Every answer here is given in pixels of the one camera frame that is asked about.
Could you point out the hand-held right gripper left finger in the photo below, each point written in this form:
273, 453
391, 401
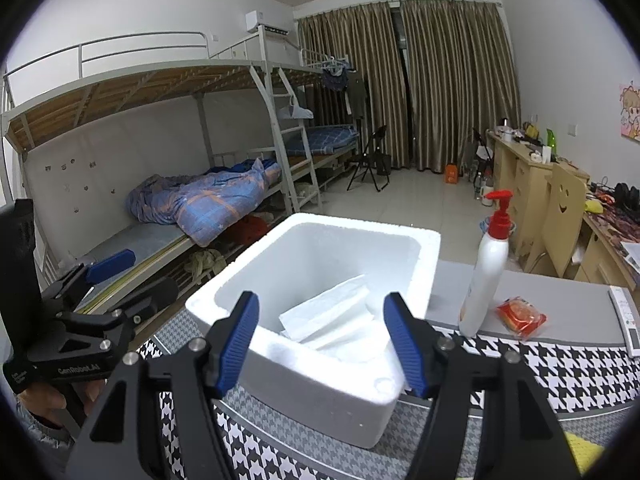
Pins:
240, 340

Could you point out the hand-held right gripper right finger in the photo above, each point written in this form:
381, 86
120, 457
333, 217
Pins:
407, 345

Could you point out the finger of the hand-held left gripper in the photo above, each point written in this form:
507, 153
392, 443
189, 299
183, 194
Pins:
155, 297
112, 265

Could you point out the white paper towel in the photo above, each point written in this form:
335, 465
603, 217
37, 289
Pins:
325, 312

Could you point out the white foam box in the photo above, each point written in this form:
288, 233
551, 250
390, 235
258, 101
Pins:
320, 400

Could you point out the person's left hand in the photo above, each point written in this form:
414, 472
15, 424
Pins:
45, 402

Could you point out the white pump lotion bottle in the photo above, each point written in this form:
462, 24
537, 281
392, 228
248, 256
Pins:
487, 270

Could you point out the red snack packet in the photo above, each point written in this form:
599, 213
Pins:
520, 319

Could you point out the blue plaid blanket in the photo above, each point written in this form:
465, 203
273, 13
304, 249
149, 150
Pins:
210, 195

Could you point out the houndstooth tablecloth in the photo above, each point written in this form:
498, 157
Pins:
550, 370

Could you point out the orange box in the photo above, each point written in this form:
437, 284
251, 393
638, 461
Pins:
451, 173

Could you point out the white metal bunk bed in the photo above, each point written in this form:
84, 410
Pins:
125, 85

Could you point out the black folding chair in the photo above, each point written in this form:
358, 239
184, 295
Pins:
372, 155

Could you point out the wooden desk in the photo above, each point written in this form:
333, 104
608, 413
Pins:
525, 180

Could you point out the wooden chair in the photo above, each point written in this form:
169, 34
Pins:
562, 210

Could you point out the yellow sponge cloth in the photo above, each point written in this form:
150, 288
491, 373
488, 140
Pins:
585, 455

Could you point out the blue checked bedding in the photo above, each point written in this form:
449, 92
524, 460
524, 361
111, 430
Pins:
325, 139

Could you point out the white remote control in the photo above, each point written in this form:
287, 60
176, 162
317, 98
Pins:
627, 320

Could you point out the green spray bottle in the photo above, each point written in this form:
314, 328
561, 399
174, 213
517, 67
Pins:
552, 139

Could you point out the hanging dark clothes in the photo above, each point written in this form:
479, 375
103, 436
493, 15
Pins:
350, 90

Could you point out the brown curtains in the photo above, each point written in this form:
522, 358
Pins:
450, 85

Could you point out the black headphones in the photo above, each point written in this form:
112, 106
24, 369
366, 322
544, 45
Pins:
627, 195

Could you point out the white air conditioner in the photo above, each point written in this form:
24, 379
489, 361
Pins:
267, 21

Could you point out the cartoon wall poster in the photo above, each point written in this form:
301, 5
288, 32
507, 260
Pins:
631, 110

